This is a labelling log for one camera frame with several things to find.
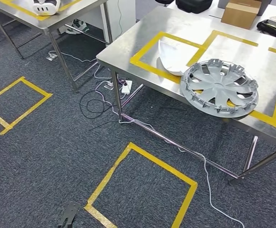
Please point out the grey plastic hubcap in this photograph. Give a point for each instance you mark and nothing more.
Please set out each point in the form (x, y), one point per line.
(218, 88)

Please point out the steel workbench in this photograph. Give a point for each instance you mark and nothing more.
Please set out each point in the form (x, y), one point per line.
(140, 53)

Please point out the white power strip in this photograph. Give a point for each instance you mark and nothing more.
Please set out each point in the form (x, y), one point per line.
(108, 85)
(51, 56)

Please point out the white plastic mirror cover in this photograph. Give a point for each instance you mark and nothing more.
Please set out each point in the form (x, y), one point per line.
(173, 58)

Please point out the white cabinet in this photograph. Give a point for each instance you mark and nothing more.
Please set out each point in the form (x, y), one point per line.
(125, 15)

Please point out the yellow floor tape square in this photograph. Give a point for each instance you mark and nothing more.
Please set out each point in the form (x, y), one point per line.
(187, 195)

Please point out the white bag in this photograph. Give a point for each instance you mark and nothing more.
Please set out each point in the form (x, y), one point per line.
(78, 26)

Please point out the steel table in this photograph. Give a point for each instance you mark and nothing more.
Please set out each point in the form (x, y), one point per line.
(81, 12)

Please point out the black carry case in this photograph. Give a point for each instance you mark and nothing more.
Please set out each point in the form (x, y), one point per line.
(193, 5)

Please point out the white desk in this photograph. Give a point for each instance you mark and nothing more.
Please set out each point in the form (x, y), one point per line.
(214, 14)

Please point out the white headset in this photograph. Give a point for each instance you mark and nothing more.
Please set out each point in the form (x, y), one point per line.
(45, 8)

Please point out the brown cardboard box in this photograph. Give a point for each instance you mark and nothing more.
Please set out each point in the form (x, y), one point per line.
(240, 15)

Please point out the metal floor rail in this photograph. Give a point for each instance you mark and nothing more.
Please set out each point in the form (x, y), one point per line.
(176, 143)

